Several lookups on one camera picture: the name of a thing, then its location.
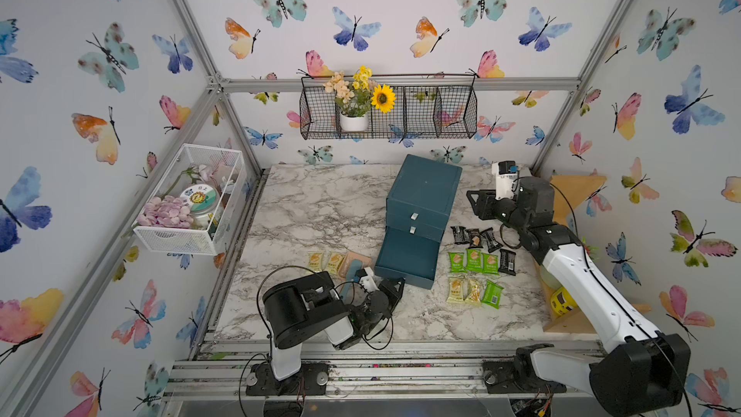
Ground round green label tin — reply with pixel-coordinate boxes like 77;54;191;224
179;183;219;216

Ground black wire wall basket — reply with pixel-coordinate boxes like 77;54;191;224
299;73;479;142

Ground yellow toy on shelf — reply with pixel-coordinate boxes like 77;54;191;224
550;287;578;317

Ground white pot yellow flowers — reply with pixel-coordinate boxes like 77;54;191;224
323;66;397;133

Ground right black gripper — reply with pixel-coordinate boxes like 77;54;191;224
467;187;533;237

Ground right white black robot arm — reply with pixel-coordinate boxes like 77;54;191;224
466;177;691;416

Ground white mesh wall basket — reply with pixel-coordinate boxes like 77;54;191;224
132;144;246;256

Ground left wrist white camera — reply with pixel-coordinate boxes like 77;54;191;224
356;268;379;293

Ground yellow cookie packet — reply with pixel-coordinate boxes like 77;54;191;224
307;251;325;272
464;277;482;306
325;252;345;275
447;276;467;303

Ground pink wooden brush tray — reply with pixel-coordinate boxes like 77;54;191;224
338;251;374;280

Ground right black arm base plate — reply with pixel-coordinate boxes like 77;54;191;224
482;344;567;395

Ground black cookie packet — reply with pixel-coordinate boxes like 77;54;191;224
451;226;470;244
482;228;503;253
466;229;482;248
499;249;516;276

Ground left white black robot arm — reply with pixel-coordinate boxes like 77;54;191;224
258;268;405;380

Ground wooden wall shelf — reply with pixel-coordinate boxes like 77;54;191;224
543;175;652;334

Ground dark teal drawer cabinet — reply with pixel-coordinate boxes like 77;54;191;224
386;154;462;242

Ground teal handled brush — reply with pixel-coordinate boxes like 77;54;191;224
345;259;366;282

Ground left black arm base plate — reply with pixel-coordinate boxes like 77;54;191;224
240;362;329;398

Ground wrist white camera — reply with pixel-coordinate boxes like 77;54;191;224
356;268;379;293
491;160;520;200

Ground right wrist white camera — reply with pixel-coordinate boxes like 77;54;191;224
491;160;520;200

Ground pink artificial flower bunch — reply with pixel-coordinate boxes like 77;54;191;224
137;195;194;229

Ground green cookie packet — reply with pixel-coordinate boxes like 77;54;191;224
482;254;499;274
466;248;484;273
449;252;466;273
480;280;504;309

